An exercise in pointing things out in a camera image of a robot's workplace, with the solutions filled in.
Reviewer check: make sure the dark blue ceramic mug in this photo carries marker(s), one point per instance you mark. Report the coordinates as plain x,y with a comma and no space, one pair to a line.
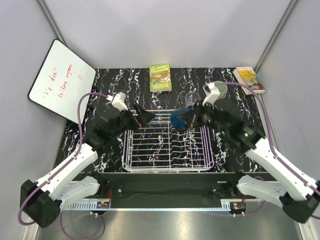
177,123

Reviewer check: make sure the clear glass cup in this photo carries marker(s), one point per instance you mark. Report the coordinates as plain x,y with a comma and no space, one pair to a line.
191,98

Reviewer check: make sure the orange connector board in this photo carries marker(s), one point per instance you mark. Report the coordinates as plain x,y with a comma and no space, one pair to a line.
239,205
103,205

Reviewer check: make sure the slotted cable duct rail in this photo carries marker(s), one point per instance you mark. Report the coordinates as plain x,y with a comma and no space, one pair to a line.
85,205

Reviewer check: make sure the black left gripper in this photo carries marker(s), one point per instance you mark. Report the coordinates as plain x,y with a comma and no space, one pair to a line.
145,116

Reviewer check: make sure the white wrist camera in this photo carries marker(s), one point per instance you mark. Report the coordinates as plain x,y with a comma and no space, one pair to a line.
212,93
118,101

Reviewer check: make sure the green paperback book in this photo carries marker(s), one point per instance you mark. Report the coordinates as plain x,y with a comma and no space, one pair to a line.
160,78

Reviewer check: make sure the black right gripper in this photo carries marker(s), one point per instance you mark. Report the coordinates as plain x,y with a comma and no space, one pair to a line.
190,116

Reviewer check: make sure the yellow paperback book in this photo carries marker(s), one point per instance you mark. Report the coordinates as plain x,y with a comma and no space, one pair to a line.
247,76

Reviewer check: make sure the white wire dish rack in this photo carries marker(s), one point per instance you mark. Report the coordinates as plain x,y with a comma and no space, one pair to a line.
160,148

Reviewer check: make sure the right orange connector board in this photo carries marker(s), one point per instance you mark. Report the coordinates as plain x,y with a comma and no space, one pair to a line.
239,205

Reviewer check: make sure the light green plastic cup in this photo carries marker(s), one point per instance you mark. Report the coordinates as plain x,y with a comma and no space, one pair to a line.
222,88

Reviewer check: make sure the left orange connector board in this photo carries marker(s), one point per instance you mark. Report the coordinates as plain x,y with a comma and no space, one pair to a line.
103,205

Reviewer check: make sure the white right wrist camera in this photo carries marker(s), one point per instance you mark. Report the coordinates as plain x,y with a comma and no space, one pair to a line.
212,93

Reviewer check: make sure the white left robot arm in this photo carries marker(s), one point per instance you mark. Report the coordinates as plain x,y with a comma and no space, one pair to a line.
44,199

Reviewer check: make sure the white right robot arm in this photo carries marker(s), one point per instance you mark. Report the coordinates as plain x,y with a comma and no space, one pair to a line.
296,193

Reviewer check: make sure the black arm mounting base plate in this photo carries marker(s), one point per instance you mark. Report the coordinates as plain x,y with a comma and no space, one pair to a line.
171,190

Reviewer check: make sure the white whiteboard with red writing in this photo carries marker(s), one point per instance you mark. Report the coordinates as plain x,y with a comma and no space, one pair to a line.
61,81

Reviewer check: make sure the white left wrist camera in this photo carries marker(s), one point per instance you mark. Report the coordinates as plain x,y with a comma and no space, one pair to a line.
118,101

